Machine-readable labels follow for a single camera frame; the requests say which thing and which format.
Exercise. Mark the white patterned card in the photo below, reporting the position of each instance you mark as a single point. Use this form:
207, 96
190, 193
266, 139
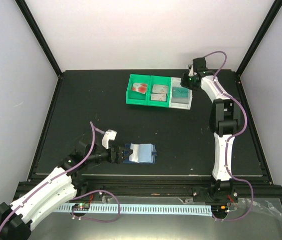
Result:
155, 88

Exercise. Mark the green bin left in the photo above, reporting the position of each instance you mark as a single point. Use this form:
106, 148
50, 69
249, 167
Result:
134, 98

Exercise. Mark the black frame post left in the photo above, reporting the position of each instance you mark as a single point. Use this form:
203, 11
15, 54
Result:
25, 10

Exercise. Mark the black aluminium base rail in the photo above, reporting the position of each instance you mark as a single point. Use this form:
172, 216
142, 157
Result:
193, 187

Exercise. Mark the green bin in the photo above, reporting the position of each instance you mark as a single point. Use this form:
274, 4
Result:
134, 98
159, 85

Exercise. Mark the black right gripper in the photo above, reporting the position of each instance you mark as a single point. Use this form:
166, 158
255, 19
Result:
184, 83

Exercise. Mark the pink blossom card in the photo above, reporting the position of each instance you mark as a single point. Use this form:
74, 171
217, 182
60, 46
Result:
160, 97

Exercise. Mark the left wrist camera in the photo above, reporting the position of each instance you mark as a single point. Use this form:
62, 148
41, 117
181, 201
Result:
109, 135

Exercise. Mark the light blue slotted strip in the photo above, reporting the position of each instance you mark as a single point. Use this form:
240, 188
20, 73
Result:
140, 209

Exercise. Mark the left circuit board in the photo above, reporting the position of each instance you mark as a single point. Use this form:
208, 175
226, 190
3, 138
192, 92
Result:
81, 206

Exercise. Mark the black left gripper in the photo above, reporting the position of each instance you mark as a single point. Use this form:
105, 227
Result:
117, 159

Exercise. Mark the blue leather card holder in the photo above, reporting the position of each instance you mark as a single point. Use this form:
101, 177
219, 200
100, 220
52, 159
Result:
142, 154

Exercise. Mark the black frame post right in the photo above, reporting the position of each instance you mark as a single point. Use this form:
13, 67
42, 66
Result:
264, 27

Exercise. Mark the red circle card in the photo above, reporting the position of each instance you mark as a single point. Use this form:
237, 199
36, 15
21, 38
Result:
144, 88
136, 87

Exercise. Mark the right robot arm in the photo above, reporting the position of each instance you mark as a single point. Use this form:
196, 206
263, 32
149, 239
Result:
224, 122

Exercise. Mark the green bin middle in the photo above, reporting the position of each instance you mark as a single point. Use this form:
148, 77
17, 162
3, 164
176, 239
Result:
159, 85

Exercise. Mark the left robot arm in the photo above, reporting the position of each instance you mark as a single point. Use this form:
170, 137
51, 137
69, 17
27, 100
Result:
19, 218

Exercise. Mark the white bin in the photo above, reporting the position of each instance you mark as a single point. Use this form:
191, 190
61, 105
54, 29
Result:
179, 103

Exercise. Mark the black frame post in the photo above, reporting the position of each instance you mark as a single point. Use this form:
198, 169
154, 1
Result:
264, 27
25, 10

